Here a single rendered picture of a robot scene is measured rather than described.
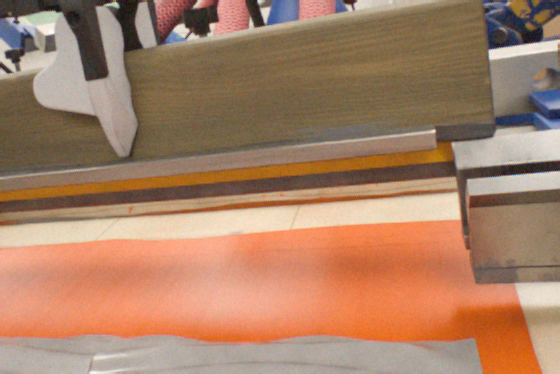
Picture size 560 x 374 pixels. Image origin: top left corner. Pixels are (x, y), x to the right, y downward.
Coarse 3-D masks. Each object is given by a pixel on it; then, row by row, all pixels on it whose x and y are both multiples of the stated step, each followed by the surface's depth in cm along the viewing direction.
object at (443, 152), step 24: (264, 168) 34; (288, 168) 34; (312, 168) 33; (336, 168) 33; (360, 168) 32; (0, 192) 41; (24, 192) 40; (48, 192) 39; (72, 192) 39; (96, 192) 38
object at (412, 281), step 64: (192, 256) 40; (256, 256) 38; (320, 256) 36; (384, 256) 34; (448, 256) 33; (192, 320) 31; (256, 320) 30; (320, 320) 29; (384, 320) 28; (448, 320) 27; (512, 320) 26
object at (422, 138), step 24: (264, 144) 32; (288, 144) 31; (312, 144) 31; (336, 144) 30; (360, 144) 30; (384, 144) 29; (408, 144) 29; (432, 144) 29; (48, 168) 37; (72, 168) 36; (96, 168) 35; (120, 168) 34; (144, 168) 34; (168, 168) 33; (192, 168) 33; (216, 168) 32; (240, 168) 32
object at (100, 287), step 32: (0, 256) 47; (32, 256) 46; (64, 256) 44; (96, 256) 43; (128, 256) 42; (160, 256) 41; (0, 288) 41; (32, 288) 40; (64, 288) 39; (96, 288) 38; (128, 288) 37; (0, 320) 36; (32, 320) 35; (64, 320) 34; (96, 320) 33; (128, 320) 33
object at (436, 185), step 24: (288, 192) 46; (312, 192) 45; (336, 192) 45; (360, 192) 44; (384, 192) 43; (408, 192) 43; (432, 192) 42; (0, 216) 55; (24, 216) 54; (48, 216) 54; (72, 216) 53; (96, 216) 52; (120, 216) 51
